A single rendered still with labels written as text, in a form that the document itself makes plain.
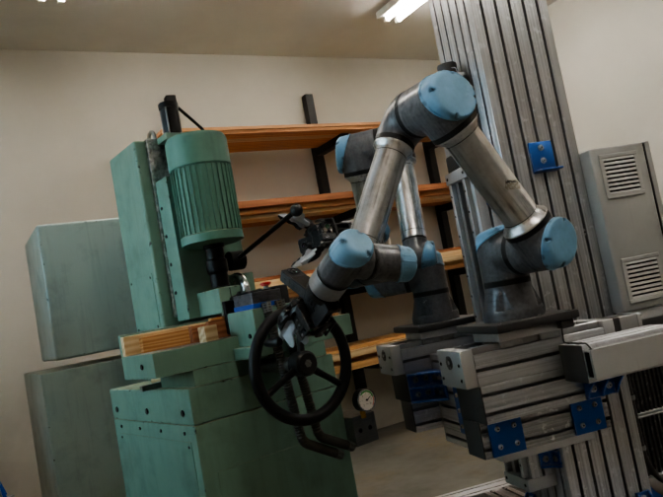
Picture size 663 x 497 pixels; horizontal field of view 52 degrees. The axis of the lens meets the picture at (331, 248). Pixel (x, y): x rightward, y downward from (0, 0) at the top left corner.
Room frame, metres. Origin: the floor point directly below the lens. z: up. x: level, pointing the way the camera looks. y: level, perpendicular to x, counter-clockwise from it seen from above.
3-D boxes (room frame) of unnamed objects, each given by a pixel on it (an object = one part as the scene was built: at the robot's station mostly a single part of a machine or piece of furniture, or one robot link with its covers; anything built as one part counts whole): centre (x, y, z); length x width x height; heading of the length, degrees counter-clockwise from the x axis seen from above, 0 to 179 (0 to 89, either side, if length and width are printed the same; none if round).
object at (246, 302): (1.75, 0.20, 0.99); 0.13 x 0.11 x 0.06; 128
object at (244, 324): (1.74, 0.20, 0.91); 0.15 x 0.14 x 0.09; 128
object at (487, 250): (1.70, -0.42, 0.98); 0.13 x 0.12 x 0.14; 31
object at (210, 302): (1.91, 0.34, 0.99); 0.14 x 0.07 x 0.09; 38
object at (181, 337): (1.93, 0.28, 0.92); 0.62 x 0.02 x 0.04; 128
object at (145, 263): (2.12, 0.51, 1.16); 0.22 x 0.22 x 0.72; 38
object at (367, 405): (1.88, -0.01, 0.65); 0.06 x 0.04 x 0.08; 128
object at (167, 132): (2.00, 0.41, 1.54); 0.08 x 0.08 x 0.17; 38
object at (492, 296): (1.71, -0.42, 0.87); 0.15 x 0.15 x 0.10
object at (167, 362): (1.81, 0.26, 0.87); 0.61 x 0.30 x 0.06; 128
